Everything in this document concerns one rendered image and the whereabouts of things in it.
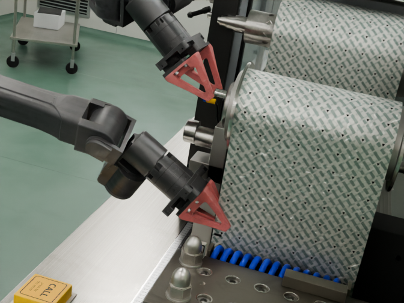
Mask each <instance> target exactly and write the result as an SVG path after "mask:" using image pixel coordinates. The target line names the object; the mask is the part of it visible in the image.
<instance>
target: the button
mask: <svg viewBox="0 0 404 303"><path fill-rule="evenodd" d="M71 295H72V285H71V284H68V283H65V282H62V281H58V280H55V279H52V278H49V277H45V276H42V275H39V274H34V275H33V276H32V277H31V278H30V279H29V280H28V281H27V282H26V283H25V284H24V285H23V286H22V287H21V288H20V289H19V290H18V291H17V292H16V293H15V294H14V300H13V303H66V302H67V300H68V299H69V298H70V297H71Z"/></svg>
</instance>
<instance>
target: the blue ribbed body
mask: <svg viewBox="0 0 404 303"><path fill-rule="evenodd" d="M210 257H211V258H213V259H217V260H221V261H224V262H228V263H232V264H234V265H238V266H243V267H245V268H249V269H253V270H256V271H260V272H264V273H266V274H270V275H274V276H277V277H281V278H284V274H285V271H286V269H291V270H292V268H291V266H290V265H289V264H285V265H284V266H283V268H282V267H281V263H280V262H279V261H276V262H274V263H273V265H272V261H271V260H270V259H264V261H263V262H262V258H261V257H260V256H255V257H254V258H253V256H252V255H251V254H250V253H246V254H245V255H244V256H243V253H242V251H239V250H238V251H236V252H235V253H234V251H233V250H232V248H227V249H225V250H224V247H223V246H222V245H218V246H216V247H215V249H214V250H212V253H211V256H210ZM293 270H294V271H298V272H301V269H300V267H294V268H293ZM303 273H305V274H309V275H311V272H310V270H308V269H306V270H304V271H303ZM313 276H315V277H319V278H321V275H320V273H318V272H315V273H314V274H313ZM323 279H326V280H331V277H330V276H329V275H325V276H324V277H323ZM333 281H334V282H336V283H340V284H341V280H340V279H339V278H335V279H334V280H333Z"/></svg>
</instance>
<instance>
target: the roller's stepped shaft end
mask: <svg viewBox="0 0 404 303"><path fill-rule="evenodd" d="M246 20H247V17H244V16H238V15H236V16H230V15H228V16H221V17H218V20H217V23H219V25H220V26H224V27H225V28H227V29H232V30H233V32H238V33H241V34H244V30H245V24H246Z"/></svg>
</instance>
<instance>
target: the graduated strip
mask: <svg viewBox="0 0 404 303"><path fill-rule="evenodd" d="M192 226H193V223H190V222H187V223H186V224H185V226H184V227H183V228H182V230H181V231H180V233H179V234H178V235H177V237H176V238H175V240H174V241H173V243H172V244H171V246H170V247H169V248H168V250H167V251H166V253H165V254H164V256H163V257H162V258H161V260H160V262H159V263H158V264H157V266H156V267H155V268H154V270H153V272H152V273H151V274H150V276H149V277H148V279H147V280H146V282H145V283H144V284H143V286H142V287H141V289H140V290H139V292H138V293H137V294H136V296H135V297H134V299H133V300H132V302H131V303H143V300H144V298H145V297H146V296H147V294H148V292H149V291H150V289H151V288H152V287H153V285H154V283H155V282H156V280H157V279H158V278H159V276H160V274H161V273H162V271H163V270H164V269H165V267H166V265H167V264H168V262H169V261H170V260H171V258H172V256H173V255H174V253H175V252H176V251H177V249H178V248H179V249H181V248H182V246H183V245H184V243H185V242H186V240H187V238H188V237H189V235H190V234H191V233H192Z"/></svg>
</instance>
